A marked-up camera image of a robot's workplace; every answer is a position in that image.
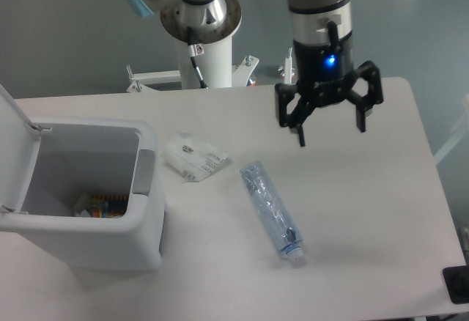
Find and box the colourful trash inside can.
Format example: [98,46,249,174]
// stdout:
[73,193,129,218]

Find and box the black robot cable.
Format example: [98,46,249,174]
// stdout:
[185,25,210,89]

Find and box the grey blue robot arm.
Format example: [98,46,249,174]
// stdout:
[128,0,383,136]

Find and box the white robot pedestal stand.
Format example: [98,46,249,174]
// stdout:
[127,22,259,93]

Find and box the crushed clear plastic bottle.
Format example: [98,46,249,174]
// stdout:
[240,160,305,268]

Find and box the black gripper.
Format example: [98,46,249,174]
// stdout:
[274,33,384,147]

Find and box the black device at table corner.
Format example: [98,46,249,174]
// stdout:
[443,265,468,305]

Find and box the white push-lid trash can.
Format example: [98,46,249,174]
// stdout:
[1,90,166,271]

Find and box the clear plastic packet with label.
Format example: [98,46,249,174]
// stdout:
[162,132,229,182]

